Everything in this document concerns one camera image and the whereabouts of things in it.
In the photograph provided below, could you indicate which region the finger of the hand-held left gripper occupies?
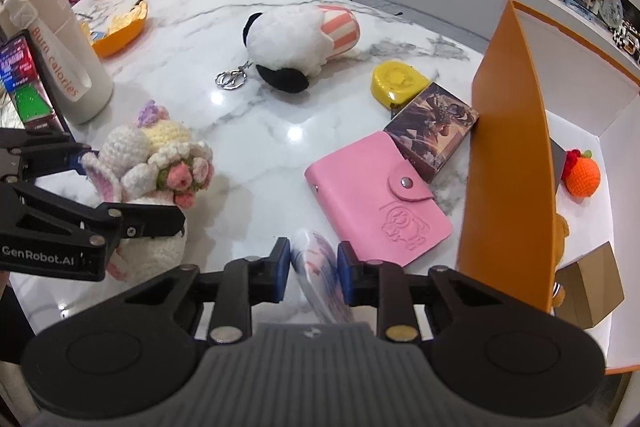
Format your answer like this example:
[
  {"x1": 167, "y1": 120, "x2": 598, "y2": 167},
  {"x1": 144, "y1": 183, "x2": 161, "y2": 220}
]
[
  {"x1": 0, "y1": 182, "x2": 187, "y2": 258},
  {"x1": 0, "y1": 127, "x2": 96, "y2": 182}
]

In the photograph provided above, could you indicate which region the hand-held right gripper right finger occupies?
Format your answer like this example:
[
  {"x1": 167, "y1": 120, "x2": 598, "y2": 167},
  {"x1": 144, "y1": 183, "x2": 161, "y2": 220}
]
[{"x1": 337, "y1": 241, "x2": 507, "y2": 343}]

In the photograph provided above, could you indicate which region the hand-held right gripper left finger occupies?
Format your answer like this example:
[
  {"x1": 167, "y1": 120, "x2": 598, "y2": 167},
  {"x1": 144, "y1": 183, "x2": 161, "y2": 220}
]
[{"x1": 117, "y1": 237, "x2": 292, "y2": 344}]

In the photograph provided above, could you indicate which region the white cream tube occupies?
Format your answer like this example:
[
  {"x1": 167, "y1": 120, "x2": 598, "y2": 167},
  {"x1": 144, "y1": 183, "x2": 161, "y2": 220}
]
[{"x1": 291, "y1": 228, "x2": 356, "y2": 324}]

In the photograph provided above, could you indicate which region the white pink crochet bunny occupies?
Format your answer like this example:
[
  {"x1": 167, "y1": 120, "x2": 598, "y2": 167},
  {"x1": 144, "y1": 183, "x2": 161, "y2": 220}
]
[{"x1": 80, "y1": 101, "x2": 216, "y2": 282}]

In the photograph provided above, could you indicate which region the pink card wallet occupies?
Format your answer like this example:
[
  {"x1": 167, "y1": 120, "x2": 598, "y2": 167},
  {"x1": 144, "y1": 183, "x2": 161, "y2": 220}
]
[{"x1": 304, "y1": 131, "x2": 454, "y2": 268}]

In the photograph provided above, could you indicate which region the dark printed card box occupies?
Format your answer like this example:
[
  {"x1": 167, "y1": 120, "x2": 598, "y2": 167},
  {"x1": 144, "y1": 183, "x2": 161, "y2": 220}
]
[{"x1": 383, "y1": 82, "x2": 480, "y2": 184}]

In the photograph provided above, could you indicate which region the orange storage box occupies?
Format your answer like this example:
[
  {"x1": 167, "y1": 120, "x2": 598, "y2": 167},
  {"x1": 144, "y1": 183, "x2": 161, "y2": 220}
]
[{"x1": 456, "y1": 0, "x2": 640, "y2": 375}]

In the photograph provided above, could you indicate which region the yellow tape measure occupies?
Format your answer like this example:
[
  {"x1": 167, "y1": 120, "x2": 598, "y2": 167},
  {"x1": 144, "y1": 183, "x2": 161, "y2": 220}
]
[{"x1": 371, "y1": 61, "x2": 431, "y2": 108}]

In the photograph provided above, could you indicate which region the white black plush keychain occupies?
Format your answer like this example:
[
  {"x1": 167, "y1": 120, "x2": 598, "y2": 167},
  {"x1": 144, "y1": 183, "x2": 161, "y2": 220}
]
[{"x1": 215, "y1": 4, "x2": 361, "y2": 95}]

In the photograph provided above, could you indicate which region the black gift box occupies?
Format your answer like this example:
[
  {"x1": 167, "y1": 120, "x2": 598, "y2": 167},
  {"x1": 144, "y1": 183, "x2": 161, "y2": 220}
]
[{"x1": 549, "y1": 136, "x2": 569, "y2": 202}]

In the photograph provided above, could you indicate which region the small brown carton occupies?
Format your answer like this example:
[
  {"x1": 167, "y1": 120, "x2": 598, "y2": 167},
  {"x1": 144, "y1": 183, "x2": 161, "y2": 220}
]
[{"x1": 554, "y1": 241, "x2": 626, "y2": 332}]

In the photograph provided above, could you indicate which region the orange crochet fruit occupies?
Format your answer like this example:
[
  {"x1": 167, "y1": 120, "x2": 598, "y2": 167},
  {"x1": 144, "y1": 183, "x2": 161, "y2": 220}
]
[{"x1": 561, "y1": 148, "x2": 602, "y2": 198}]

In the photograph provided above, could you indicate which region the black smartphone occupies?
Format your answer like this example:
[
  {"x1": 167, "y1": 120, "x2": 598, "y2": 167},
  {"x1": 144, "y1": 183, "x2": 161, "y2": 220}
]
[{"x1": 0, "y1": 31, "x2": 73, "y2": 132}]

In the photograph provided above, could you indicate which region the orange peel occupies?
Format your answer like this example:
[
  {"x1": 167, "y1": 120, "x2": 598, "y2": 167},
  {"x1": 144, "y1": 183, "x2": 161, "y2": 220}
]
[{"x1": 80, "y1": 0, "x2": 149, "y2": 58}]

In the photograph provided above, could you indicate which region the round decorated plate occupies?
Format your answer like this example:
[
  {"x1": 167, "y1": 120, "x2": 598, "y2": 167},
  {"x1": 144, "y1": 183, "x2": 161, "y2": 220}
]
[{"x1": 597, "y1": 0, "x2": 627, "y2": 30}]

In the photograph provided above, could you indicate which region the beige water bottle with strap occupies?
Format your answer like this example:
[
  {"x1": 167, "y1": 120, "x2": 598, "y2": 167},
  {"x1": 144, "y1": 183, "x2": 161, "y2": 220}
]
[{"x1": 0, "y1": 0, "x2": 113, "y2": 125}]

